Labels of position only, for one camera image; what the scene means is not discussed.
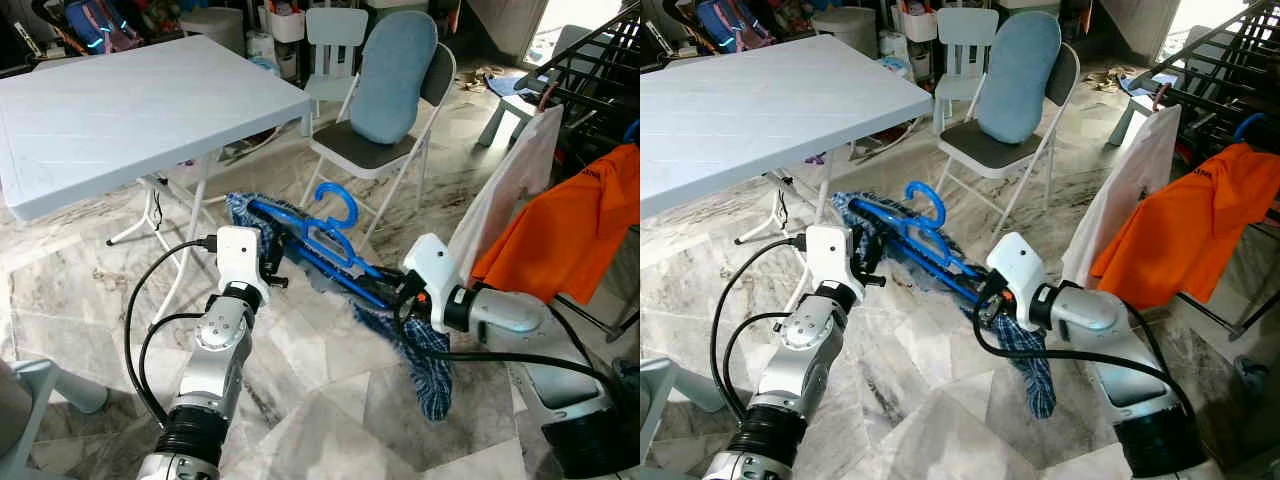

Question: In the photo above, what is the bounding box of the white shirt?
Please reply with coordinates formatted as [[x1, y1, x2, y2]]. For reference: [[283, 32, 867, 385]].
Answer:
[[447, 104, 565, 286], [1062, 104, 1183, 289]]

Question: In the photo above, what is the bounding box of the white plastic bucket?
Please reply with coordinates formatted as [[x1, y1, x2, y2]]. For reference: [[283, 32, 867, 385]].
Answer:
[[810, 7, 879, 56], [178, 7, 247, 58]]

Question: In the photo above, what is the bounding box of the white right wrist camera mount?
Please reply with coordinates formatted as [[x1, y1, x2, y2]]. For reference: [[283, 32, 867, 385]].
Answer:
[[986, 232, 1049, 331], [402, 233, 464, 336]]

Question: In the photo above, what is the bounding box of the blue pink backpack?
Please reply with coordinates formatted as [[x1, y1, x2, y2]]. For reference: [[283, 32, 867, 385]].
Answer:
[[695, 0, 776, 56], [62, 0, 143, 56]]

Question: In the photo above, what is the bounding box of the black metal drying rack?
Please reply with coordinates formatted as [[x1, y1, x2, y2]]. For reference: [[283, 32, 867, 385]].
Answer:
[[513, 0, 641, 343], [1150, 0, 1280, 341]]

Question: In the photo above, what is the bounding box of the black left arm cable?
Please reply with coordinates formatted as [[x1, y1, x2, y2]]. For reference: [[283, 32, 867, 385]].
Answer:
[[138, 312, 209, 421], [722, 312, 796, 416], [123, 236, 219, 429], [710, 235, 807, 426]]

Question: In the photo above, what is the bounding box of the blue floor mat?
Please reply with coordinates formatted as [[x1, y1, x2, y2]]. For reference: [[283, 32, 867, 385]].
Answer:
[[487, 72, 546, 99], [1120, 70, 1177, 97]]

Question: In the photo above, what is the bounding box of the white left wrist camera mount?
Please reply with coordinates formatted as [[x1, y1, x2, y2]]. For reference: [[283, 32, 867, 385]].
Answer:
[[804, 225, 867, 304], [214, 226, 272, 306]]

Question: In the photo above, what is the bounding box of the white plastic folding table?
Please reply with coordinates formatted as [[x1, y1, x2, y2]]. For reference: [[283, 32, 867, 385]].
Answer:
[[640, 35, 935, 291], [0, 35, 314, 326]]

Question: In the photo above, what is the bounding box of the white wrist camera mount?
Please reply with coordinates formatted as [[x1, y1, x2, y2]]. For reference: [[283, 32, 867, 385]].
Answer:
[[214, 226, 272, 306], [986, 232, 1049, 331], [804, 225, 867, 304], [402, 233, 464, 336]]

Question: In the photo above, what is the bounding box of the orange shirt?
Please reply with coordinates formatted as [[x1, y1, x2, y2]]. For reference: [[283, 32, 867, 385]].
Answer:
[[470, 143, 641, 307], [1090, 143, 1280, 311]]

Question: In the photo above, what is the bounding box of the blue plaid cloth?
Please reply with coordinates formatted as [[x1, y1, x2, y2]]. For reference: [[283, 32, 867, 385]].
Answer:
[[830, 190, 1058, 421], [224, 190, 457, 423]]

